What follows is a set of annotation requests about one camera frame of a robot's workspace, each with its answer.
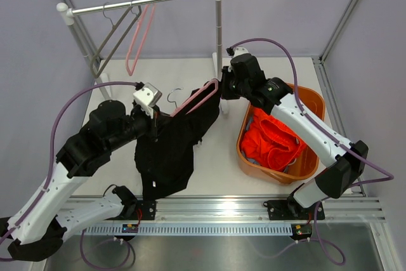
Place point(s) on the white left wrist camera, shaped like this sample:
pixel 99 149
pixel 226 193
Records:
pixel 146 96

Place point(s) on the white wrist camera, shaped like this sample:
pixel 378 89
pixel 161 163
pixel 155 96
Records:
pixel 237 51
pixel 146 96

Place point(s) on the orange shorts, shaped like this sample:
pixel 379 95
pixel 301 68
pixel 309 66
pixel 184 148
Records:
pixel 269 147

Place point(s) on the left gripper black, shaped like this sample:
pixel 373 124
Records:
pixel 152 123

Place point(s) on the light blue shorts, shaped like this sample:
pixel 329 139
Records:
pixel 279 169

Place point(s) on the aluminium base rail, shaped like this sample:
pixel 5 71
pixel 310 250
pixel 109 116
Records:
pixel 250 209

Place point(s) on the black shorts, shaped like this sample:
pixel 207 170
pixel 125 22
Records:
pixel 166 166

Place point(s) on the pink hanger with black shorts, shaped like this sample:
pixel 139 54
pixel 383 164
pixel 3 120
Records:
pixel 199 97

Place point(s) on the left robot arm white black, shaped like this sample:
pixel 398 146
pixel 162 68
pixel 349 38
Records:
pixel 39 229

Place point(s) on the white slotted cable duct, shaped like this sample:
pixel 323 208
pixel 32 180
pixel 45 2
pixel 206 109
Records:
pixel 191 229

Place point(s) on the orange plastic basket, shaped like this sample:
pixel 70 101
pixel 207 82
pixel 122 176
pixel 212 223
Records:
pixel 306 164

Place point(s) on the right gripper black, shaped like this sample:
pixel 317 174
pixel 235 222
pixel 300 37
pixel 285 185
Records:
pixel 225 92

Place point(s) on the silver white clothes rack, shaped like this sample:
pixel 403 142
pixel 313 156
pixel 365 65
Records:
pixel 70 16

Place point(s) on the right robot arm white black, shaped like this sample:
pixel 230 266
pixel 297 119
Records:
pixel 344 160

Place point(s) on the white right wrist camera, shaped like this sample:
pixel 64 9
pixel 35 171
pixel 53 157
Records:
pixel 237 51

